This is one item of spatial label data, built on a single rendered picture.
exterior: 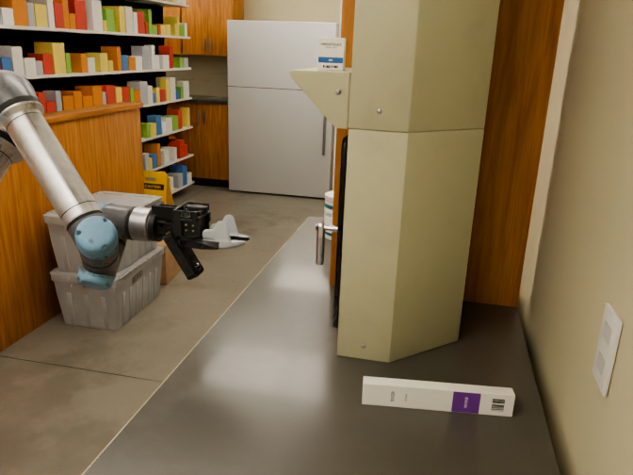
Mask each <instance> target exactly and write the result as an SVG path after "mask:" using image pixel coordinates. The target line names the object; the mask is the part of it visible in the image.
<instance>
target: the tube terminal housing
mask: <svg viewBox="0 0 633 475"><path fill-rule="evenodd" d="M499 4H500V0H355V12H354V30H353V48H352V66H351V85H350V103H349V136H348V154H347V173H346V191H345V209H344V227H343V246H342V264H341V282H340V300H339V318H338V337H337V355H341V356H347V357H354V358H361V359H367V360H374V361H381V362H387V363H390V362H393V361H396V360H398V359H401V358H404V357H408V356H411V355H414V354H417V353H420V352H424V351H427V350H430V349H434V348H437V347H440V346H443V345H446V344H448V343H451V342H454V341H457V340H458V338H459V331H460V323H461V315H462V308H463V294H464V286H465V278H466V271H467V262H468V255H469V247H470V239H471V232H472V224H473V217H474V209H475V201H476V194H477V186H478V179H479V164H480V157H481V148H482V141H483V133H484V125H485V118H486V110H487V103H488V95H489V88H490V80H491V72H492V64H493V56H494V49H495V34H496V27H497V19H498V12H499Z"/></svg>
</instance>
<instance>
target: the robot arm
mask: <svg viewBox="0 0 633 475"><path fill-rule="evenodd" d="M43 114H44V107H43V105H42V104H41V101H40V100H39V98H38V96H37V94H36V92H35V90H34V88H33V86H32V85H31V83H30V82H29V81H28V80H27V79H26V78H25V77H23V76H22V75H20V74H17V73H15V72H12V71H7V70H0V181H1V180H2V178H3V177H4V175H5V174H6V172H7V170H8V168H9V167H10V165H11V164H13V163H19V162H22V161H23V160H24V161H25V162H26V164H27V166H28V167H29V169H30V171H32V173H33V175H34V176H35V178H36V179H37V181H38V183H39V184H40V186H41V188H42V190H43V192H44V193H45V195H46V197H47V198H48V200H49V201H50V203H51V205H52V206H53V208H54V210H55V211H56V213H57V214H58V216H59V218H60V219H61V221H62V222H63V224H64V226H65V227H66V229H67V231H68V233H69V235H70V236H71V238H72V240H73V242H74V244H75V245H76V247H77V249H78V251H79V253H80V257H81V260H82V263H81V265H80V268H78V270H79V272H78V274H77V277H76V280H77V282H78V283H79V284H80V285H82V286H84V287H88V288H91V289H96V290H109V289H111V287H112V285H113V282H114V280H115V278H116V277H117V276H116V274H117V271H118V268H119V265H120V263H121V260H122V255H123V252H124V248H125V245H126V241H127V239H130V240H139V241H148V242H153V241H157V242H160V241H162V240H164V241H165V243H166V245H167V246H168V248H169V249H170V252H171V253H172V255H173V257H174V258H175V260H176V261H177V263H178V265H179V266H180V268H181V269H182V271H183V273H184V274H185V276H186V277H187V280H192V279H194V278H196V277H198V276H199V275H200V274H201V273H202V272H203V270H204V268H203V266H202V264H201V262H200V261H199V259H198V258H197V256H196V255H195V254H194V252H193V250H192V249H191V248H194V249H201V250H217V249H230V248H238V247H240V246H242V245H244V244H246V241H248V240H250V237H247V236H245V235H241V234H239V233H238V231H237V227H236V223H235V218H234V217H233V216H232V215H225V217H224V219H223V221H217V223H213V224H211V226H210V228H209V222H210V221H211V212H209V204H204V203H193V202H186V203H184V204H180V205H165V202H157V204H154V205H152V208H150V207H140V206H130V205H115V204H97V203H96V202H95V200H94V198H93V197H92V195H91V193H90V192H89V190H88V188H87V186H86V185H85V183H84V181H83V180H82V178H81V177H80V175H79V173H78V172H77V170H76V168H75V167H74V165H73V163H72V162H71V160H70V159H69V157H68V156H67V154H66V153H65V151H64V149H63V148H62V146H61V144H60V143H59V141H58V140H57V137H56V136H55V134H54V132H53V131H52V129H51V128H50V126H49V124H48V123H47V121H46V120H45V119H44V117H43ZM184 206H185V210H184ZM169 231H170V232H169Z"/></svg>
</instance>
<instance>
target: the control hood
mask: <svg viewBox="0 0 633 475"><path fill-rule="evenodd" d="M289 74H290V75H291V78H292V79H293V80H294V81H295V82H296V83H297V85H298V86H299V87H300V88H301V89H302V90H303V92H304V93H305V94H306V95H307V96H308V97H309V98H310V100H311V101H312V102H313V103H314V104H315V105H316V107H317V108H318V109H319V110H320V111H321V112H322V113H323V115H324V116H325V117H326V118H327V119H328V120H329V122H330V123H331V124H332V125H333V126H334V127H336V128H344V129H348V128H349V103H350V85H351V68H345V70H344V71H329V70H318V69H317V68H308V69H298V70H291V72H289Z"/></svg>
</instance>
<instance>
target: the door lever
mask: <svg viewBox="0 0 633 475"><path fill-rule="evenodd" d="M325 231H333V232H337V226H334V225H325V223H319V224H316V264H317V265H323V263H324V247H325Z"/></svg>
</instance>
